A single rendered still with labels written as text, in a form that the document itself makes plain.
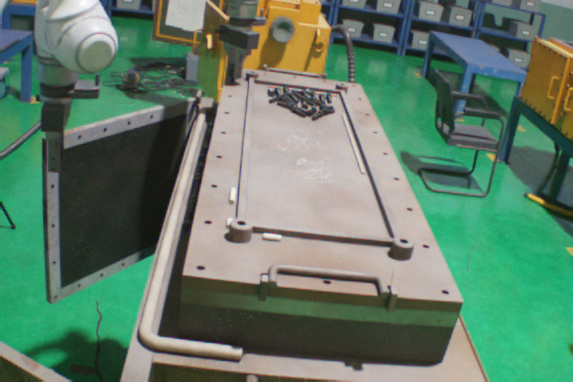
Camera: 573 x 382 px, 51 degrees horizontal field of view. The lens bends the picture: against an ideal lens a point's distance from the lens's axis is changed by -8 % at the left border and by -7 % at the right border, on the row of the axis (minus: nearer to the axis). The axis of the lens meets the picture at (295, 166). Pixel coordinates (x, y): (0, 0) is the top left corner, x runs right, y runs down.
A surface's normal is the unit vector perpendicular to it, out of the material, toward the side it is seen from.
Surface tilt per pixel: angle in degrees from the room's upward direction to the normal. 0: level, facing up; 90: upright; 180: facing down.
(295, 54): 90
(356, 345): 90
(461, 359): 0
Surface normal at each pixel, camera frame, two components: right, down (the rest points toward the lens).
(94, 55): 0.59, 0.51
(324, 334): 0.04, 0.39
